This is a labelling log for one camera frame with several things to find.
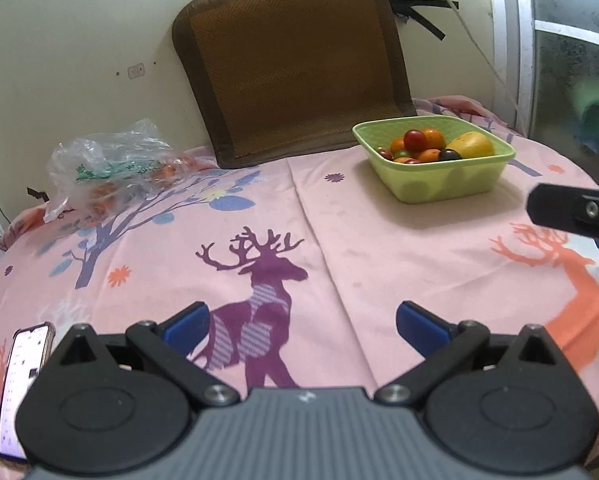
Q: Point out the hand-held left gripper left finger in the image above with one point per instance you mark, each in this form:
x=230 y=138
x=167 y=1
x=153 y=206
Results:
x=187 y=329

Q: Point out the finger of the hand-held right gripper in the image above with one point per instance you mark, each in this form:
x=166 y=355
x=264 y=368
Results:
x=559 y=207

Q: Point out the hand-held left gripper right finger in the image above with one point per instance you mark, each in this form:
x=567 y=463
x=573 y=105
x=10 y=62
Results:
x=422 y=332

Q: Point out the light green plastic bowl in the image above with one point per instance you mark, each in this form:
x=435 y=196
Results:
x=444 y=180

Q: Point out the dark purple tomato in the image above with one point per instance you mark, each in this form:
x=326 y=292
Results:
x=449 y=155

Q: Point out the red cherry tomato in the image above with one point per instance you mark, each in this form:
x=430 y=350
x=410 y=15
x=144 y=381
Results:
x=383 y=152
x=414 y=139

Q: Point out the small green tomato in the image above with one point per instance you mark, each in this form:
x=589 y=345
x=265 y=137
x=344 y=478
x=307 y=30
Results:
x=404 y=154

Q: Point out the pink printed blanket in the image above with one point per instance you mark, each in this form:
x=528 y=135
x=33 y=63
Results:
x=379 y=260

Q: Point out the yellow mango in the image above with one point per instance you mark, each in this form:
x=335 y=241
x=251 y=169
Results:
x=473 y=145

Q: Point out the frosted glass window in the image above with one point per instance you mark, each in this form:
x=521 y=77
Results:
x=569 y=50

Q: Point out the smartphone with lit screen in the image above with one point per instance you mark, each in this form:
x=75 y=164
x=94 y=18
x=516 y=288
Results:
x=22 y=385

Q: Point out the clear plastic bag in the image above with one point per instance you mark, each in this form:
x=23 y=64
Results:
x=109 y=165

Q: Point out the brown woven seat cushion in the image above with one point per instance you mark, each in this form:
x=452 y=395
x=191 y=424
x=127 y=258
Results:
x=289 y=60

